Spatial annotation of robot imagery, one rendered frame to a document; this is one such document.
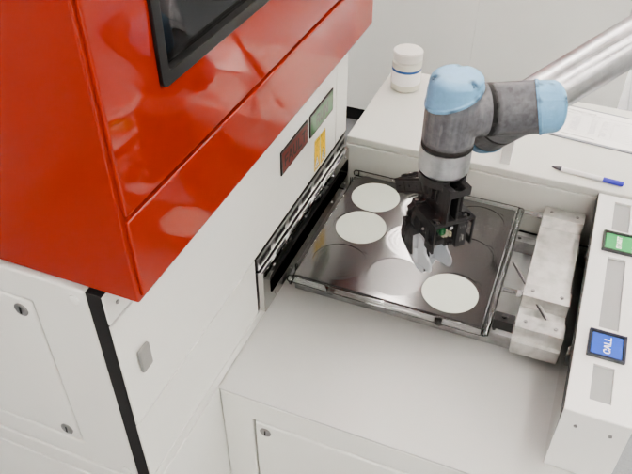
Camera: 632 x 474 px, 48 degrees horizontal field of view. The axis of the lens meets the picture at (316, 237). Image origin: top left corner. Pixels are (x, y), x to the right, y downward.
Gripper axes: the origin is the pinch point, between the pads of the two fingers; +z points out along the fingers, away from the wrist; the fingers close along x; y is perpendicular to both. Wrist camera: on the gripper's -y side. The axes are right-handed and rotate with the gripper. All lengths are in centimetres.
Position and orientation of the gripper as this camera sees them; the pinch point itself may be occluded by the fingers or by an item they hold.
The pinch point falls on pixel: (421, 261)
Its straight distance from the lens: 119.4
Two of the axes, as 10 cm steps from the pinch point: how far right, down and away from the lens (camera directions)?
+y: 3.9, 5.9, -7.1
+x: 9.2, -2.5, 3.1
